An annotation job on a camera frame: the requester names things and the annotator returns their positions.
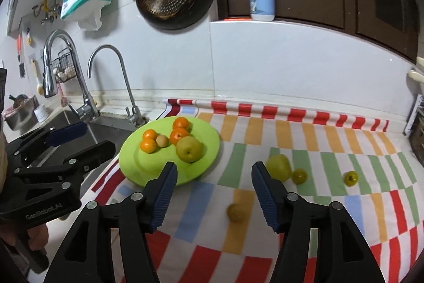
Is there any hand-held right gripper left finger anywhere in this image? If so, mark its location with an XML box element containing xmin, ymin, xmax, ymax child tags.
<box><xmin>43</xmin><ymin>161</ymin><xmax>178</xmax><ymax>283</ymax></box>

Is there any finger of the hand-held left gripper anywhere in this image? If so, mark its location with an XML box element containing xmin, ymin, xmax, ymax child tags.
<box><xmin>5</xmin><ymin>121</ymin><xmax>88</xmax><ymax>171</ymax></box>
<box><xmin>15</xmin><ymin>140</ymin><xmax>116</xmax><ymax>191</ymax></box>

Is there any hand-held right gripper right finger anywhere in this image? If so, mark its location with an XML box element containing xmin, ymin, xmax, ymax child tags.
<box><xmin>251</xmin><ymin>161</ymin><xmax>386</xmax><ymax>283</ymax></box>

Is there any yellow pear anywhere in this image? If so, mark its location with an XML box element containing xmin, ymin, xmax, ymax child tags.
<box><xmin>175</xmin><ymin>136</ymin><xmax>204</xmax><ymax>164</ymax></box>

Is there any green plate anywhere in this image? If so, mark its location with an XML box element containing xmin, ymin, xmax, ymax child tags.
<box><xmin>119</xmin><ymin>116</ymin><xmax>221</xmax><ymax>187</ymax></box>

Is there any person's left hand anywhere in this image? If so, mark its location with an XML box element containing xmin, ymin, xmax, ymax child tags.
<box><xmin>0</xmin><ymin>221</ymin><xmax>50</xmax><ymax>252</ymax></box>

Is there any steel sink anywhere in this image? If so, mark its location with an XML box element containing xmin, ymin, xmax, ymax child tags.
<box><xmin>43</xmin><ymin>111</ymin><xmax>146</xmax><ymax>171</ymax></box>

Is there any green pear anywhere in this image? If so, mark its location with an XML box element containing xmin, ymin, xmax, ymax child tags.
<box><xmin>266</xmin><ymin>154</ymin><xmax>292</xmax><ymax>181</ymax></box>

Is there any white cup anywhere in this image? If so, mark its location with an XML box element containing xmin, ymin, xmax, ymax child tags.
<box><xmin>34</xmin><ymin>105</ymin><xmax>50</xmax><ymax>123</ymax></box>

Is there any small green citrus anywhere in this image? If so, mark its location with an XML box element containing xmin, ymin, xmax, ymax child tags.
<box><xmin>343</xmin><ymin>171</ymin><xmax>359</xmax><ymax>187</ymax></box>
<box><xmin>291</xmin><ymin>168</ymin><xmax>309</xmax><ymax>185</ymax></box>

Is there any tall steel pull-down faucet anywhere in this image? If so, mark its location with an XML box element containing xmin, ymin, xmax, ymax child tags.
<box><xmin>43</xmin><ymin>29</ymin><xmax>100</xmax><ymax>120</ymax></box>

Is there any colourful checked tablecloth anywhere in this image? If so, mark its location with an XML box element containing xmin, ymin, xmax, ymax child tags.
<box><xmin>91</xmin><ymin>98</ymin><xmax>424</xmax><ymax>283</ymax></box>

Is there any thin steel gooseneck faucet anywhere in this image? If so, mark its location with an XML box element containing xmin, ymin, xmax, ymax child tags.
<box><xmin>87</xmin><ymin>45</ymin><xmax>146</xmax><ymax>128</ymax></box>

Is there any white dish rack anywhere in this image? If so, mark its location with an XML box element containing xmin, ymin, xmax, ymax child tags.
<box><xmin>404</xmin><ymin>94</ymin><xmax>424</xmax><ymax>138</ymax></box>

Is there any black wire basket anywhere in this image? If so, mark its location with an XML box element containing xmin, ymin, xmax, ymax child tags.
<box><xmin>55</xmin><ymin>49</ymin><xmax>82</xmax><ymax>84</ymax></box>

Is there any cream pot handle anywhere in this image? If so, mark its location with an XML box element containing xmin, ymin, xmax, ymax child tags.
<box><xmin>407</xmin><ymin>69</ymin><xmax>424</xmax><ymax>85</ymax></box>

